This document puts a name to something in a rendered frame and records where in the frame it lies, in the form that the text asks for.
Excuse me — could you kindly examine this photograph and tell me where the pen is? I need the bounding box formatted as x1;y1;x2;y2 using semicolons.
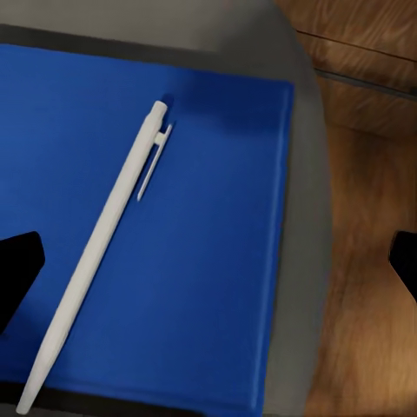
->
10;99;170;414

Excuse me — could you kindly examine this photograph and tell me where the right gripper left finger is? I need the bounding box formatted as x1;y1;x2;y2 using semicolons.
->
0;231;45;335

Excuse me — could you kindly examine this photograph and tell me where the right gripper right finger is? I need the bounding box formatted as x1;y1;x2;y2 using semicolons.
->
388;231;417;301

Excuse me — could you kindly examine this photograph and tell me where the swivel chair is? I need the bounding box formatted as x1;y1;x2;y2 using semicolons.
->
0;0;334;417

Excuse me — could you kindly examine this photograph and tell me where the folder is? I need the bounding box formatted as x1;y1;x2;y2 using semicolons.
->
0;43;295;417

